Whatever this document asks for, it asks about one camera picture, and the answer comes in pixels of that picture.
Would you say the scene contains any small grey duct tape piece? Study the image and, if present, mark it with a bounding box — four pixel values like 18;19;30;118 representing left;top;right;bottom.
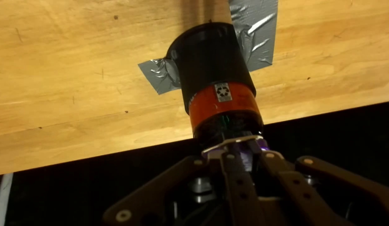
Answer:
136;55;184;95

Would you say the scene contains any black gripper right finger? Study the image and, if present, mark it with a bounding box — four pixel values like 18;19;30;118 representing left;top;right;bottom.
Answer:
253;149;389;226

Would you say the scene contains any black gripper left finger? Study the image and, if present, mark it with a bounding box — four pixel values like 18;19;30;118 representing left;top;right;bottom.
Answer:
101;151;263;226

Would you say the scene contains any black cylindrical spool with label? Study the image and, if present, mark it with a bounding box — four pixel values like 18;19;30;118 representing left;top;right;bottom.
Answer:
168;21;270;169

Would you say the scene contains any large grey duct tape piece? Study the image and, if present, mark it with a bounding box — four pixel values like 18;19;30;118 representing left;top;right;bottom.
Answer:
225;0;279;73

